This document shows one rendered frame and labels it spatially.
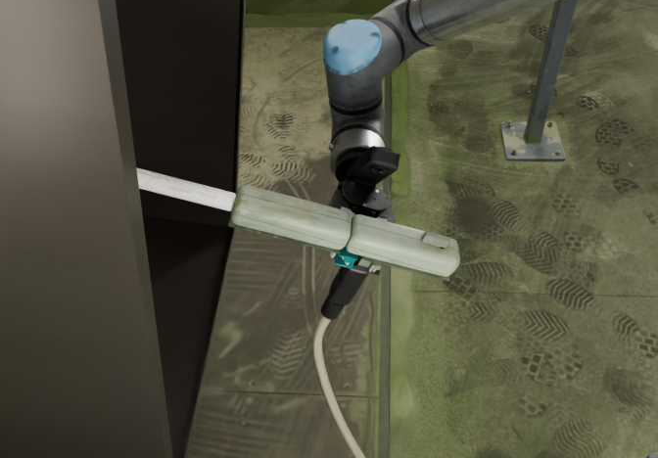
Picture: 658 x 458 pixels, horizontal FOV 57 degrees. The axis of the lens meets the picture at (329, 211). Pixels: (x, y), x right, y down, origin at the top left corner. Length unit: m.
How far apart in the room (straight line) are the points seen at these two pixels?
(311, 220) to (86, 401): 0.33
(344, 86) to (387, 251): 0.30
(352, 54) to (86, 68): 0.61
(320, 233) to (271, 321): 0.96
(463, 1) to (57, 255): 0.66
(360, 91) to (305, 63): 1.62
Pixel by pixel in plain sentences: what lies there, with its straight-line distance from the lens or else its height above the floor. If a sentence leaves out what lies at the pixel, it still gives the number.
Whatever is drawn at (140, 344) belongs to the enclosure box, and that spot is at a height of 0.98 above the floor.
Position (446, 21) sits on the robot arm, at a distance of 0.97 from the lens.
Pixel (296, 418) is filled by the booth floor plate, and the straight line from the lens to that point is 1.58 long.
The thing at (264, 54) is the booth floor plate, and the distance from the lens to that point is 2.68.
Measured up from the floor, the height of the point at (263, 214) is 0.92.
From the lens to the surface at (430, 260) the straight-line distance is 0.81.
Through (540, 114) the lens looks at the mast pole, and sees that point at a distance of 2.19.
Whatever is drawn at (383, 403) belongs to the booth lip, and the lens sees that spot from 1.58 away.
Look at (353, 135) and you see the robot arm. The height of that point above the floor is 0.85.
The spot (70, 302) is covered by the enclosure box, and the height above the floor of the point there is 1.05.
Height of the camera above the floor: 1.48
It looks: 48 degrees down
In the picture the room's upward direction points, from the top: 5 degrees counter-clockwise
